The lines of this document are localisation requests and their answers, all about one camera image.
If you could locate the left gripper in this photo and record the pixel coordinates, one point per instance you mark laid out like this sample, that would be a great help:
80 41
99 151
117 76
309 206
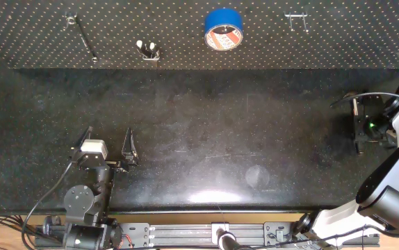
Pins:
91 162

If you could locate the roll of blue tape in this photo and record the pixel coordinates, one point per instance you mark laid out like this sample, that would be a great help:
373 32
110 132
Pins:
222 19

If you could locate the hammer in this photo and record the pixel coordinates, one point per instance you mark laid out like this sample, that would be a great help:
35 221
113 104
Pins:
354 106

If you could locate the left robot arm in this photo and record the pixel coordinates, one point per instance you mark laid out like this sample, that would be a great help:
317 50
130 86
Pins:
81 205

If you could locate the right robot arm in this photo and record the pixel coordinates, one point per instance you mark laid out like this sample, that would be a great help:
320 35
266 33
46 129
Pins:
390 187

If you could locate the black pegboard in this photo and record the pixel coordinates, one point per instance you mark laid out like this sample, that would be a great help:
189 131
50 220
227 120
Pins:
151 21

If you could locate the metal hook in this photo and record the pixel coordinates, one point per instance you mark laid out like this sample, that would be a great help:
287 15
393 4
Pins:
151 59
71 14
291 21

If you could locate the wrench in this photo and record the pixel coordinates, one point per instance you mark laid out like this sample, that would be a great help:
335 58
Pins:
83 38

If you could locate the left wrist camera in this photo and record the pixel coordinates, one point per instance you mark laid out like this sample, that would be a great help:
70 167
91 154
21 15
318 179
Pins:
93 148

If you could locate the mounting rail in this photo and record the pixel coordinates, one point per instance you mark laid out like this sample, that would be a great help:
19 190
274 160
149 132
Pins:
185 236

